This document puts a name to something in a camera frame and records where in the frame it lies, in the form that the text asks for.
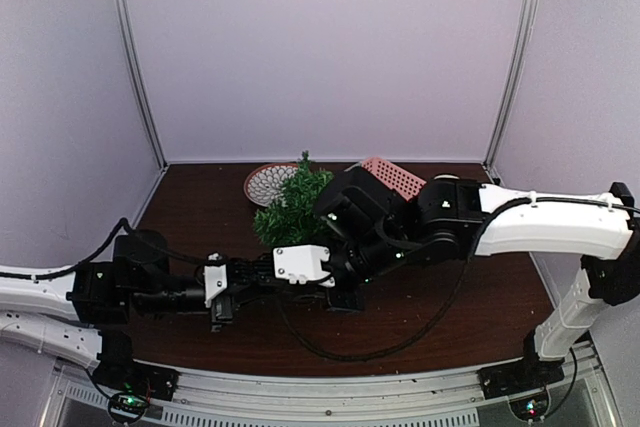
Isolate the small green christmas tree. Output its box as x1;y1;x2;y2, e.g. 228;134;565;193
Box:
253;151;334;248

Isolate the pink plastic basket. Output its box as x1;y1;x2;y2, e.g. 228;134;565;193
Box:
347;157;426;201

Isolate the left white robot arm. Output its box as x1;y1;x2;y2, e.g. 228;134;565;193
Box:
1;230;285;391

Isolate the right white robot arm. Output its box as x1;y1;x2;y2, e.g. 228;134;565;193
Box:
312;167;639;389

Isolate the flower pattern plate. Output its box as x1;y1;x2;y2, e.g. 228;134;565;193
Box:
243;163;298;207

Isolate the white ceramic bowl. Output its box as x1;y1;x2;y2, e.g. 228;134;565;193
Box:
429;174;460;183

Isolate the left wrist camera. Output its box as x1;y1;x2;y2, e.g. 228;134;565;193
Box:
203;253;228;309

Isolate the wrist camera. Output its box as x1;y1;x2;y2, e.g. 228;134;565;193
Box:
203;253;228;309
273;245;335;288

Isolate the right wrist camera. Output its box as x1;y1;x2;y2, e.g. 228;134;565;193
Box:
273;245;335;288

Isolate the left black cable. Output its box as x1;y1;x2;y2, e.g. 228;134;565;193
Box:
0;217;211;283

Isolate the black cable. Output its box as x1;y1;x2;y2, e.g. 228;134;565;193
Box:
272;191;640;363
0;217;211;283

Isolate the right black cable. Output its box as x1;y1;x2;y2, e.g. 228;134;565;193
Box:
272;191;640;363

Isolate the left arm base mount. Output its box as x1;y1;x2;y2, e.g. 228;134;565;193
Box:
85;331;179;426

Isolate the front aluminium rail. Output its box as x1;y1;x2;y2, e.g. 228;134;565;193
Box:
39;346;621;427

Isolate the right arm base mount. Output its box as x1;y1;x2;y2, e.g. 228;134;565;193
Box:
477;359;564;424

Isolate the right aluminium frame post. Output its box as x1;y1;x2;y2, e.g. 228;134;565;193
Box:
483;0;539;177

